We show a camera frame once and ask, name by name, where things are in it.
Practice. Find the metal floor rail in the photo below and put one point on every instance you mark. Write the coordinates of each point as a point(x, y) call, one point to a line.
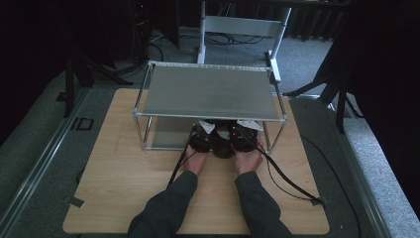
point(39, 165)
point(363, 185)

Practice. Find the grey metal shoe rack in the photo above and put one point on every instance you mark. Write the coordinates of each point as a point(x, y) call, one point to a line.
point(208, 92)

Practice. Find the black tripod stand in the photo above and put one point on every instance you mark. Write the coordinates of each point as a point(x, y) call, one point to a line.
point(69, 86)
point(340, 112)

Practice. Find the person's right hand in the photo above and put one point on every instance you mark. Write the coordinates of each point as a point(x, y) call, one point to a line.
point(247, 162)

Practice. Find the dark equipment tower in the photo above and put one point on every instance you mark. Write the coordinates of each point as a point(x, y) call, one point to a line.
point(142, 26)

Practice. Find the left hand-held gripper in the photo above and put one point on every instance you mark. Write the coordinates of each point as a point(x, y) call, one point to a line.
point(199, 140)

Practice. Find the grey tape piece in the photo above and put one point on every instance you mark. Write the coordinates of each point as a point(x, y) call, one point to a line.
point(76, 201)
point(322, 201)

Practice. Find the white metal table frame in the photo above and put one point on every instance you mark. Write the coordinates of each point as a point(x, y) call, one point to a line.
point(241, 24)

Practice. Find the person's left hand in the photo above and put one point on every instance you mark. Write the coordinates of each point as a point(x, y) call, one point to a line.
point(196, 162)

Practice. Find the dark curtain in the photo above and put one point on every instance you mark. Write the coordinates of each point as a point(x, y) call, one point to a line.
point(389, 82)
point(33, 49)

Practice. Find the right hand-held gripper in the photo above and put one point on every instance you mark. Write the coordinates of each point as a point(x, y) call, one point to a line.
point(244, 140)

